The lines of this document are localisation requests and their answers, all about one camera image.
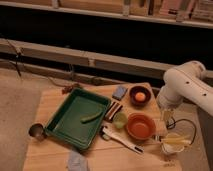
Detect green pickle in tray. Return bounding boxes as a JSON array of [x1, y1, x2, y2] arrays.
[[80, 110, 102, 123]]

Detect small green cup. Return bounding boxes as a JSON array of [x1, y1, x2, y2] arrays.
[[113, 112, 127, 129]]

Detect orange ball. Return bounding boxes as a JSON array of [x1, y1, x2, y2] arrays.
[[135, 92, 146, 102]]

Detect black cable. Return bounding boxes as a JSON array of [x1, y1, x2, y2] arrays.
[[166, 118, 198, 146]]

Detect dark brown bowl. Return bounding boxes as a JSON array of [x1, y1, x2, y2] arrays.
[[129, 86, 151, 106]]

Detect green plastic tray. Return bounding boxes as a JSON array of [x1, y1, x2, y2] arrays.
[[45, 88, 111, 150]]

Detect dark red small object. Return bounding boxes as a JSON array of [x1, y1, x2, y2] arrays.
[[62, 83, 81, 94]]

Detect striped brown block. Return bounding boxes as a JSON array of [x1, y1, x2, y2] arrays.
[[105, 102, 122, 121]]

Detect grey blue cloth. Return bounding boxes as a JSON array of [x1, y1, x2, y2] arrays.
[[68, 151, 88, 171]]

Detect wooden board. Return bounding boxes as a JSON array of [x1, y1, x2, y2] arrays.
[[23, 83, 182, 171]]

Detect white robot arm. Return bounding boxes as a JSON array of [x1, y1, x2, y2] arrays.
[[157, 61, 213, 117]]

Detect blue sponge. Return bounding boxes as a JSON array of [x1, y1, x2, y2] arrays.
[[112, 86, 127, 100]]

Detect orange red bowl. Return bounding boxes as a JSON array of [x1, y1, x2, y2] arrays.
[[126, 113, 156, 140]]

